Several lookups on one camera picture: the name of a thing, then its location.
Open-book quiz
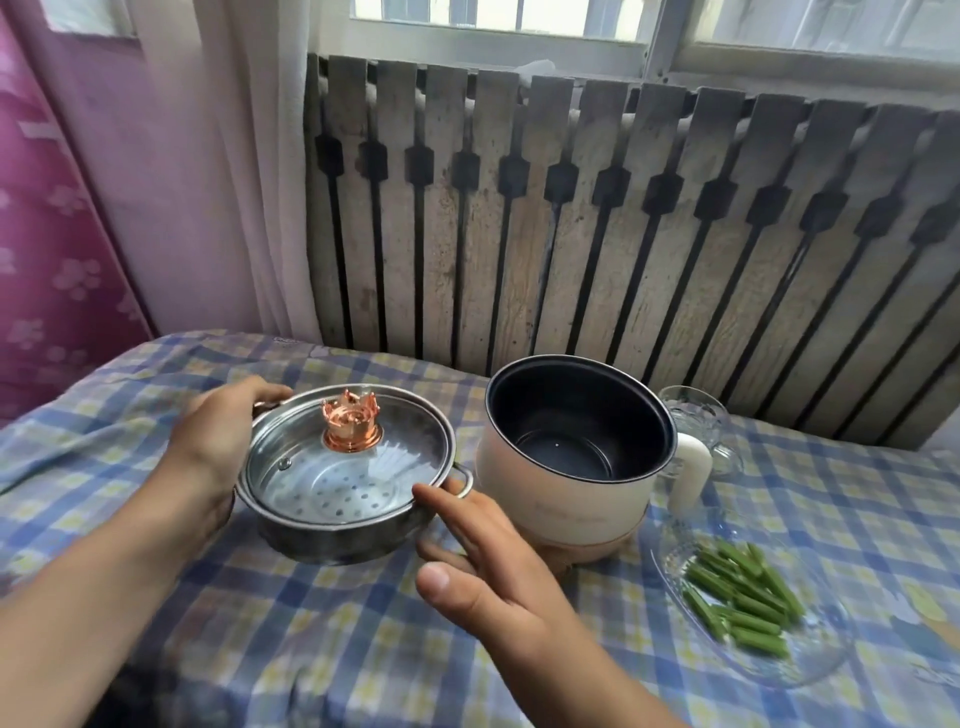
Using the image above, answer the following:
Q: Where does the person's left hand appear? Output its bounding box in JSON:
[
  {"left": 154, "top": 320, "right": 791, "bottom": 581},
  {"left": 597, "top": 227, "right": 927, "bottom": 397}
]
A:
[{"left": 153, "top": 375, "right": 295, "bottom": 558}]

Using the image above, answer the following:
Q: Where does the person's right hand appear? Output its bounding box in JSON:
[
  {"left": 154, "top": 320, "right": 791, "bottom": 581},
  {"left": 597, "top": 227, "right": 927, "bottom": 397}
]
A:
[{"left": 411, "top": 482, "right": 605, "bottom": 661}]

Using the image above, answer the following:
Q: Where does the stainless steel steamer pot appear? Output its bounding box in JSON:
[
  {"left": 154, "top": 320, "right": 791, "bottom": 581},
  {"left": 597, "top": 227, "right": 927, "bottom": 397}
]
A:
[{"left": 234, "top": 384, "right": 476, "bottom": 567}]

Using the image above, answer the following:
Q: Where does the person's left forearm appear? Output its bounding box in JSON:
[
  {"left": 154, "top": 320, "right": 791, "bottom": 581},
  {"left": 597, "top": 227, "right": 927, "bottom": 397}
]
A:
[{"left": 0, "top": 459, "right": 223, "bottom": 728}]

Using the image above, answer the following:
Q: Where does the person's right forearm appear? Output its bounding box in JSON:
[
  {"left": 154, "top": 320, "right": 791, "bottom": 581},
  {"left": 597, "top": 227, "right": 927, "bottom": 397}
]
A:
[{"left": 483, "top": 621, "right": 687, "bottom": 728}]

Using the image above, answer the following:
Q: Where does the glass lid with copper knob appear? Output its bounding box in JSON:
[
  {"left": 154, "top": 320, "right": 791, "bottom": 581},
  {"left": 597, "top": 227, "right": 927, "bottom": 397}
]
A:
[{"left": 243, "top": 387, "right": 457, "bottom": 531}]

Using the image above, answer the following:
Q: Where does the cream electric cooking pot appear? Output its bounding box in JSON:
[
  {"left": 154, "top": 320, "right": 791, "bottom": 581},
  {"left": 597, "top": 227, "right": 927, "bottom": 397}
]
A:
[{"left": 474, "top": 354, "right": 715, "bottom": 579}]

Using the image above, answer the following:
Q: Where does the blue checkered tablecloth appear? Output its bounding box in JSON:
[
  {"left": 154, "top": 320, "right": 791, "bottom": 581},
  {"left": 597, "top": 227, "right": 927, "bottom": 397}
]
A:
[{"left": 0, "top": 330, "right": 960, "bottom": 728}]

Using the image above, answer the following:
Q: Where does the white sheer curtain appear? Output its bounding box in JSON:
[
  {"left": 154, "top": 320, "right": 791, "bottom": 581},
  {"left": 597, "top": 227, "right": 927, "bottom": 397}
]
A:
[{"left": 7, "top": 0, "right": 325, "bottom": 348}]

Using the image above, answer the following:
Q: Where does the pink paw print cloth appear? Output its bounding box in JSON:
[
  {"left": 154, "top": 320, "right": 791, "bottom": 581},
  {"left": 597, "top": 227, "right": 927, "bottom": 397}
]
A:
[{"left": 0, "top": 0, "right": 159, "bottom": 430}]

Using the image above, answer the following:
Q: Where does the clear glass jug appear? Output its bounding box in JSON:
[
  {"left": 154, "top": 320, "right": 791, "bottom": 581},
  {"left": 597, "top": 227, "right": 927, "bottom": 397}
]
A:
[{"left": 657, "top": 384, "right": 744, "bottom": 481}]

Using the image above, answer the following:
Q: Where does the pile of green bean pieces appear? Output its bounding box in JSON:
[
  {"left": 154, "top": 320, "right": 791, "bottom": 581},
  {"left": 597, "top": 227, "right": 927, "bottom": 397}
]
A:
[{"left": 684, "top": 540, "right": 807, "bottom": 661}]

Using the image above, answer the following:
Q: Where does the wooden slatted radiator cover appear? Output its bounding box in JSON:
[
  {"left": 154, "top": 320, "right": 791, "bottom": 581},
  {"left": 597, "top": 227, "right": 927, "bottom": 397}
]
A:
[{"left": 303, "top": 52, "right": 960, "bottom": 451}]

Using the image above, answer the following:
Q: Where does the clear glass plate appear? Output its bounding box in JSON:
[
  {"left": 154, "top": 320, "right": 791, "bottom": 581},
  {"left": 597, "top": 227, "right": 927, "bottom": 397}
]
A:
[{"left": 648, "top": 517, "right": 856, "bottom": 690}]

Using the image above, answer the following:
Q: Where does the white window frame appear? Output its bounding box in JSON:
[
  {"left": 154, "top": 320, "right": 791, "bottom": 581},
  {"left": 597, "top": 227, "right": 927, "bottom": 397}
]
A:
[{"left": 307, "top": 0, "right": 960, "bottom": 97}]

